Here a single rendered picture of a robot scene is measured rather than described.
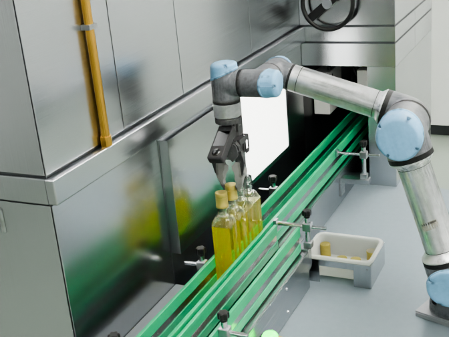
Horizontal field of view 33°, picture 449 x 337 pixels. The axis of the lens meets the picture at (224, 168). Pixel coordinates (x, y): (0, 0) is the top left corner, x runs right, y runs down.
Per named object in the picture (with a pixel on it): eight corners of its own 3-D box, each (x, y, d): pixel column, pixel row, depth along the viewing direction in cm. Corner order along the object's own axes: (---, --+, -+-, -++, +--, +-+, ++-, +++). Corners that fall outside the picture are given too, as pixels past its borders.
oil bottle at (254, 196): (248, 249, 239) (243, 186, 232) (265, 251, 237) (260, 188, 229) (241, 257, 235) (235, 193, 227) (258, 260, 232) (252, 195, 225)
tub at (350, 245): (319, 253, 259) (318, 230, 256) (385, 262, 250) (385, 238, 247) (302, 278, 245) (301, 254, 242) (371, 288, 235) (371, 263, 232)
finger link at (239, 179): (254, 184, 219) (247, 154, 216) (246, 192, 214) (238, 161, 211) (244, 184, 220) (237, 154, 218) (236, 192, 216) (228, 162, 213)
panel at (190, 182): (283, 147, 295) (277, 60, 283) (290, 148, 294) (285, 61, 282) (172, 253, 220) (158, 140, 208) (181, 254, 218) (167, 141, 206)
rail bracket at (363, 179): (339, 191, 300) (337, 136, 292) (381, 195, 293) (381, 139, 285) (335, 196, 296) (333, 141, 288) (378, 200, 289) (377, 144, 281)
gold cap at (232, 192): (228, 195, 220) (227, 181, 218) (240, 196, 218) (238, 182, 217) (223, 200, 217) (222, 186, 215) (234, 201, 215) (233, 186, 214)
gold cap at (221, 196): (226, 209, 211) (224, 194, 209) (214, 208, 212) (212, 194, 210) (230, 204, 214) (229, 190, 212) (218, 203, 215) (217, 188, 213)
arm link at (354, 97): (442, 95, 205) (272, 44, 218) (436, 107, 195) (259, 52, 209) (429, 135, 210) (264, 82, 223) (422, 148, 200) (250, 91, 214)
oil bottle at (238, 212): (234, 267, 229) (227, 201, 222) (250, 269, 227) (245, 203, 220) (226, 275, 225) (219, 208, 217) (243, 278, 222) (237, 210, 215)
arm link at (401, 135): (484, 282, 207) (423, 93, 195) (479, 309, 194) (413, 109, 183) (440, 289, 212) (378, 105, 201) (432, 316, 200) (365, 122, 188)
